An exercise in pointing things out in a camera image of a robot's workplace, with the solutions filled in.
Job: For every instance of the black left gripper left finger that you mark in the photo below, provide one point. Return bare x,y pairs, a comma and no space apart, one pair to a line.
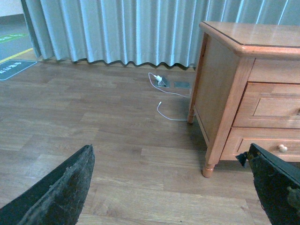
58,198

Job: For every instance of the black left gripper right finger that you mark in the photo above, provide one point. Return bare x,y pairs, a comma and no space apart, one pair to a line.
277,184

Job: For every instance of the wooden drawer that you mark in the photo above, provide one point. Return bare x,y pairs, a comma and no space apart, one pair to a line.
269,105
240,138

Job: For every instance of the lower drawer round knob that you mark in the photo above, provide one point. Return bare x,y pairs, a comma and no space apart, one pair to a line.
282,148

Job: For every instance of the white floor charger plug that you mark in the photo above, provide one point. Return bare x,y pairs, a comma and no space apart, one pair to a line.
158,78

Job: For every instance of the wooden nightstand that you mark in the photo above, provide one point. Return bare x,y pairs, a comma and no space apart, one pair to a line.
233,54

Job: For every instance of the closed metal floor socket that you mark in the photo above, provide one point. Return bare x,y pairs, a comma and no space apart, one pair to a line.
182,85

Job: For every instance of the grey floor sign sticker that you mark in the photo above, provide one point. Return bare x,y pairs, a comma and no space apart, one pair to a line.
10,68

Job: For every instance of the open metal floor socket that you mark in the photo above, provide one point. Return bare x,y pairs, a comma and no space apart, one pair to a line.
163,83

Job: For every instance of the grey pleated curtain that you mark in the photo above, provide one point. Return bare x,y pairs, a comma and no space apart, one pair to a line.
140,31

